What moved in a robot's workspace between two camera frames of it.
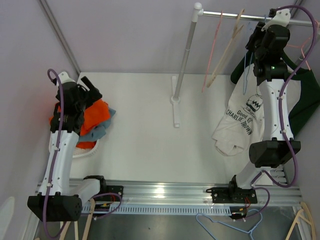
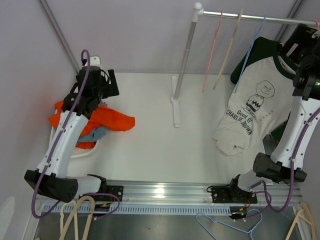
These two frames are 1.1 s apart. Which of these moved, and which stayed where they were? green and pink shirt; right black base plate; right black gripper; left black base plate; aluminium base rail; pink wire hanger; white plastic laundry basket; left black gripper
Moved: right black gripper; left black gripper
Stayed: white plastic laundry basket; green and pink shirt; right black base plate; left black base plate; aluminium base rail; pink wire hanger
